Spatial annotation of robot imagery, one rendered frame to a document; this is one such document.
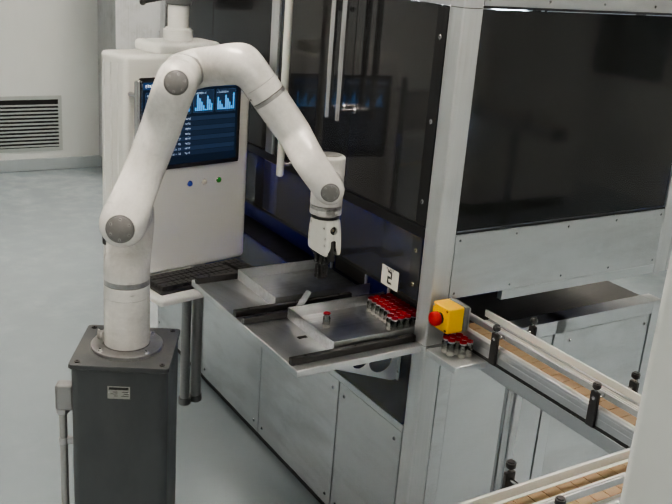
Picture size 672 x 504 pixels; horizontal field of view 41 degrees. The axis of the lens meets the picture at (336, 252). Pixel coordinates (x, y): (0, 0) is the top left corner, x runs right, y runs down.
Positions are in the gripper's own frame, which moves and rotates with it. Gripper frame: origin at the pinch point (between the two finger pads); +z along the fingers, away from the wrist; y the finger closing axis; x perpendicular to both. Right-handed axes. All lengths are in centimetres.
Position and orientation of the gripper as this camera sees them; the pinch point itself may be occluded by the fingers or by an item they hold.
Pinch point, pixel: (321, 270)
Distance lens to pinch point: 238.6
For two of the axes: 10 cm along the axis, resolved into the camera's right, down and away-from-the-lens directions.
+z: -0.7, 9.4, 3.2
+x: -8.5, 1.1, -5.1
